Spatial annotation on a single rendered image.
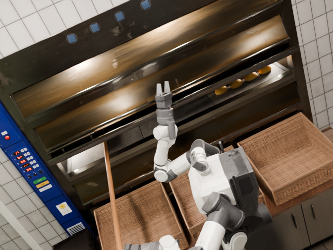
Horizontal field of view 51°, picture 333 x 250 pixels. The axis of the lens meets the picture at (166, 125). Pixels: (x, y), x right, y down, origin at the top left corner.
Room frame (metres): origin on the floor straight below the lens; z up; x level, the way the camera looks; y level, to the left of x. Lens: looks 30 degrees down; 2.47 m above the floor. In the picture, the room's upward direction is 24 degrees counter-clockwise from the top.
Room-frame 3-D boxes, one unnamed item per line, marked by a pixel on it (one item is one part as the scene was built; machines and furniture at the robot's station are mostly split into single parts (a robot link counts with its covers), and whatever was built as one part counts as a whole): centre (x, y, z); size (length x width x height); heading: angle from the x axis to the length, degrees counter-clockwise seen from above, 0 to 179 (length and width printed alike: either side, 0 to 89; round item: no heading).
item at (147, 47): (2.16, -0.10, 1.80); 1.79 x 0.11 x 0.19; 92
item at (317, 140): (1.90, -0.71, 0.72); 0.56 x 0.49 x 0.28; 93
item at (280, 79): (2.18, -0.10, 1.16); 1.80 x 0.06 x 0.04; 92
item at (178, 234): (1.87, 0.48, 0.72); 0.56 x 0.49 x 0.28; 93
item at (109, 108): (2.16, -0.10, 1.54); 1.79 x 0.11 x 0.19; 92
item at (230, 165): (1.29, -0.13, 1.27); 0.34 x 0.30 x 0.36; 172
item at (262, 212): (1.30, -0.16, 1.00); 0.28 x 0.13 x 0.18; 93
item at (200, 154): (1.30, -0.08, 1.47); 0.10 x 0.07 x 0.09; 172
